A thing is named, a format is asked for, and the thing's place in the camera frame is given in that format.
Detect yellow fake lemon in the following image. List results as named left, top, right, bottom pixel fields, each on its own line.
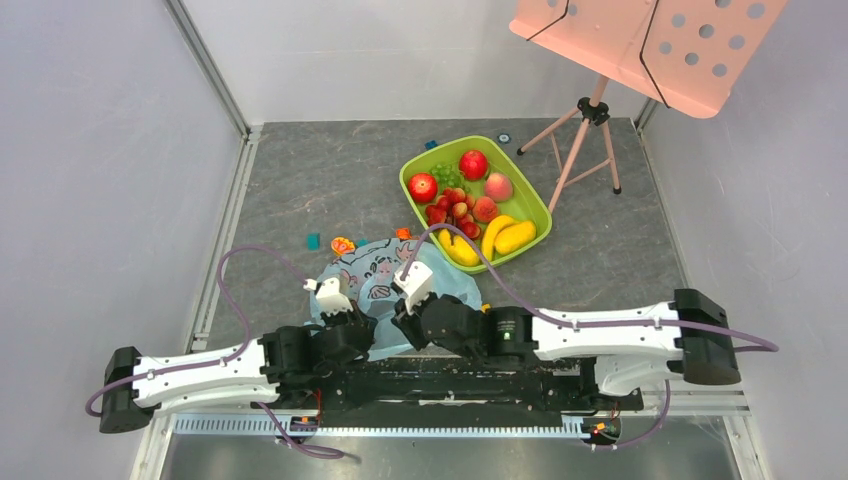
left=437, top=229, right=481, bottom=268

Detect light blue plastic bag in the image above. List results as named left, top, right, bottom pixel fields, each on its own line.
left=304, top=238, right=485, bottom=362

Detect red fake strawberries bunch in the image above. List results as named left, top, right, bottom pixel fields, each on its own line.
left=424, top=187, right=482, bottom=240

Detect red fake apple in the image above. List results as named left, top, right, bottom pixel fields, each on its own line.
left=458, top=150, right=489, bottom=181
left=407, top=172, right=439, bottom=204

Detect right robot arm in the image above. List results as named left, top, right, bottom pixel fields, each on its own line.
left=392, top=289, right=741, bottom=408

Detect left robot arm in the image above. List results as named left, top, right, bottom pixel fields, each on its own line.
left=99, top=309, right=377, bottom=434

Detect yellow fake banana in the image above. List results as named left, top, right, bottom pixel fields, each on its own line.
left=481, top=215, right=516, bottom=261

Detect yellow fake mango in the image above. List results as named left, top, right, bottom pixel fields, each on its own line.
left=494, top=220, right=537, bottom=256

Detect small fake peach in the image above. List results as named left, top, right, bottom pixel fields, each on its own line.
left=471, top=196, right=499, bottom=224

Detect pink fake peach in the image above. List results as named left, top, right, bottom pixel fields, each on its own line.
left=484, top=172, right=514, bottom=203

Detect green fake grapes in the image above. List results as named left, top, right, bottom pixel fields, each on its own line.
left=429, top=164, right=464, bottom=190

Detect orange toy piece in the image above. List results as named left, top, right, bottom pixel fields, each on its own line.
left=395, top=228, right=412, bottom=240

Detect small teal block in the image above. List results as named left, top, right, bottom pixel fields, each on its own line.
left=307, top=232, right=321, bottom=251

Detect orange round toy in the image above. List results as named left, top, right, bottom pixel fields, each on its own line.
left=330, top=236, right=357, bottom=256

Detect lime green plastic tray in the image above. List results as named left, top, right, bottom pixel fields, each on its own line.
left=399, top=135, right=552, bottom=266

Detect pink music stand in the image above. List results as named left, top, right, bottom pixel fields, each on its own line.
left=508, top=0, right=791, bottom=215

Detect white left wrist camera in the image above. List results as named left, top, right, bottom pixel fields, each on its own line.
left=303, top=275, right=353, bottom=316

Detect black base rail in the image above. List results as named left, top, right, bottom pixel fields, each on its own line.
left=165, top=354, right=717, bottom=432

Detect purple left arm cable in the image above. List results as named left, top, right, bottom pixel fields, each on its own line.
left=84, top=245, right=347, bottom=460

